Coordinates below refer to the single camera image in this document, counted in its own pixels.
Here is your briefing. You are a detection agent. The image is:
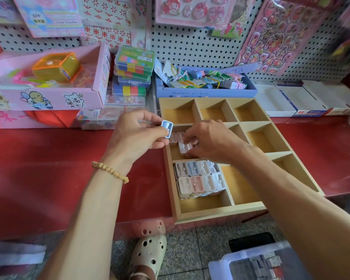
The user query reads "person's right hand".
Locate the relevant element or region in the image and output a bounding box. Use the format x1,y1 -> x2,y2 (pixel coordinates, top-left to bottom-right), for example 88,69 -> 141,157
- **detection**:
182,119 -> 253,167

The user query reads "person's left hand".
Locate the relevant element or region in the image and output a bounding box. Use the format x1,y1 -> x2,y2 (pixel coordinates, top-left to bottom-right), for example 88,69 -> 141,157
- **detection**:
101,109 -> 175,174

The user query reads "small pale blue eraser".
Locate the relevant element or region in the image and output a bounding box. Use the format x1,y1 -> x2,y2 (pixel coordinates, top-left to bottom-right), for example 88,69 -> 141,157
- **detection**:
161,120 -> 175,139

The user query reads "wooden compartment tray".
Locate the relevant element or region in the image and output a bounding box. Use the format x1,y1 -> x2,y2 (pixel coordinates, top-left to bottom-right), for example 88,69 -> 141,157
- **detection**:
157,97 -> 326,225

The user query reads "clear plastic storage bin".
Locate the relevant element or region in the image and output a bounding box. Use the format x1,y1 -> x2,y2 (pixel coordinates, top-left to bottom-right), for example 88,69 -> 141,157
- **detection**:
208,241 -> 313,280

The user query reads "person's left forearm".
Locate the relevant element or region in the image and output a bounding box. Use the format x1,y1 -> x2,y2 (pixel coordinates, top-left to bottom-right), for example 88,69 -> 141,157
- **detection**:
41,165 -> 129,280

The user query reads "person's right forearm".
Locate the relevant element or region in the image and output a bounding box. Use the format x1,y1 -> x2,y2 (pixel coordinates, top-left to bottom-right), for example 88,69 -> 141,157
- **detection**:
233,145 -> 350,280

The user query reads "blue box of trinkets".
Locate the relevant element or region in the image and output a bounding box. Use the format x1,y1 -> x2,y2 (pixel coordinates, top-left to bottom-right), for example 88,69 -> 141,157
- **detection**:
154,62 -> 259,100

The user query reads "white tray box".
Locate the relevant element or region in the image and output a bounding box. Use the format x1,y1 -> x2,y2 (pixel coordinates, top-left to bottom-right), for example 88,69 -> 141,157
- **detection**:
277,84 -> 330,118
254,83 -> 298,118
303,80 -> 350,116

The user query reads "yellow orange toy box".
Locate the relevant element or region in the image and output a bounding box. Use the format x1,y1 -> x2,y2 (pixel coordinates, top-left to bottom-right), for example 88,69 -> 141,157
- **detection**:
32,52 -> 81,83

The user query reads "person's left cream clog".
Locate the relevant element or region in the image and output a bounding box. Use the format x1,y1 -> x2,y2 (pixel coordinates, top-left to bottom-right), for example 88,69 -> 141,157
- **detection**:
127,234 -> 168,280

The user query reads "stack of colourful packs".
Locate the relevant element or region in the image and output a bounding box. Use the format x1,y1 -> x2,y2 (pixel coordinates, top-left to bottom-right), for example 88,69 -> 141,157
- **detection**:
112,45 -> 156,105

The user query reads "red folded cloth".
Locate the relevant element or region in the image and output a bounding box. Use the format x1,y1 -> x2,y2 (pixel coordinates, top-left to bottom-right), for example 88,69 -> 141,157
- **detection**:
26,109 -> 79,129

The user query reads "red display counter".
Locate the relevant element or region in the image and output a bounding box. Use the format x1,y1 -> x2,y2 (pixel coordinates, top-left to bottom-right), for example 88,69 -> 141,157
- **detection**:
0,29 -> 350,240

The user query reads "pink tray of trinkets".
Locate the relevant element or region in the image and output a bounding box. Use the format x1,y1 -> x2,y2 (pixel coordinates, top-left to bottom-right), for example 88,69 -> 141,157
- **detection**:
0,44 -> 112,129

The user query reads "white pegboard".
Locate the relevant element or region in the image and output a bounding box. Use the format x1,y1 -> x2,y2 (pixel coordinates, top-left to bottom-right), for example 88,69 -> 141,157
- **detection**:
0,0 -> 350,85

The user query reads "red patterned sticker sheet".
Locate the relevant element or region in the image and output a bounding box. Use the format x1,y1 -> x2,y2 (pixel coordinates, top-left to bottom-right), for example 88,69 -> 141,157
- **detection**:
79,0 -> 149,50

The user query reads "pink sticker pack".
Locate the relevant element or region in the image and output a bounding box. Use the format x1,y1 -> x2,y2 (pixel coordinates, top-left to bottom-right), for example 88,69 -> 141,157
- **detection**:
156,0 -> 240,30
236,0 -> 330,76

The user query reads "pastel cartoon sticker pack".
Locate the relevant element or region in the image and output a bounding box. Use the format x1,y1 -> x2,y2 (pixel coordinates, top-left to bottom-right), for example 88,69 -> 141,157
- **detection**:
12,0 -> 85,39

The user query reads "clear bag of colourful toys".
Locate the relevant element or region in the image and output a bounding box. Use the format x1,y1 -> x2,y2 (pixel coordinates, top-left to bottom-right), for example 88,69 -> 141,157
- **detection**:
332,35 -> 350,74

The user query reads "white flat panel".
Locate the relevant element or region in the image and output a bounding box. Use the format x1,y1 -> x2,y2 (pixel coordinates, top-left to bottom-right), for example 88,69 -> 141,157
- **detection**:
0,241 -> 47,267

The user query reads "lilac sticker pack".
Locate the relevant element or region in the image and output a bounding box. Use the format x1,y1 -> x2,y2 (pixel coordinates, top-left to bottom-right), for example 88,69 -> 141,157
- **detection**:
0,0 -> 21,24

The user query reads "beaded wooden bracelet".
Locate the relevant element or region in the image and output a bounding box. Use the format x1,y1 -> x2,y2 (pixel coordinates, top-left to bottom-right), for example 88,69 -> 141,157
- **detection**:
91,161 -> 130,184

